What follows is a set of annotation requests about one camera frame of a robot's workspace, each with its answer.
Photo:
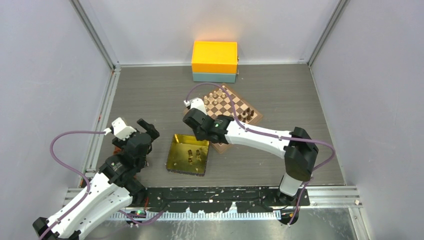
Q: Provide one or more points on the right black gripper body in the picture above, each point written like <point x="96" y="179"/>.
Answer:
<point x="201" y="136"/>

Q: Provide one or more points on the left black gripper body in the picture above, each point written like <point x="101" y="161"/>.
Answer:
<point x="121" y="143"/>

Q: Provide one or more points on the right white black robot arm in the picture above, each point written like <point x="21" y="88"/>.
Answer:
<point x="294" y="147"/>

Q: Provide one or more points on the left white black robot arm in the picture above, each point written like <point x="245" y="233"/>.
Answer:
<point x="113" y="187"/>

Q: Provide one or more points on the brown cloth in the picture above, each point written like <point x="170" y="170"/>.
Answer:
<point x="117" y="151"/>

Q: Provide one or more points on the wooden chessboard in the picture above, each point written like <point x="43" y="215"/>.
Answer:
<point x="228" y="103"/>

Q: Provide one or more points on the yellow transparent tray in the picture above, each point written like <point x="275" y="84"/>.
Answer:
<point x="177" y="160"/>

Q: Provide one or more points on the grey-blue box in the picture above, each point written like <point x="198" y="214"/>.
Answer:
<point x="214" y="77"/>

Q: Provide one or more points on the yellow box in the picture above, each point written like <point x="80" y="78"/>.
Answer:
<point x="218" y="57"/>

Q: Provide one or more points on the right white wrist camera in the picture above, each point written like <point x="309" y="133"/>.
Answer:
<point x="197" y="103"/>

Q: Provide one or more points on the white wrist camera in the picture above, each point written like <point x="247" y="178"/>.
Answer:
<point x="197" y="103"/>
<point x="121" y="130"/>

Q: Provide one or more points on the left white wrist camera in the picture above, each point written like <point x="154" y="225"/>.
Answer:
<point x="121" y="130"/>

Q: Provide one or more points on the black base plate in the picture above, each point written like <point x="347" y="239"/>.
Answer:
<point x="247" y="199"/>

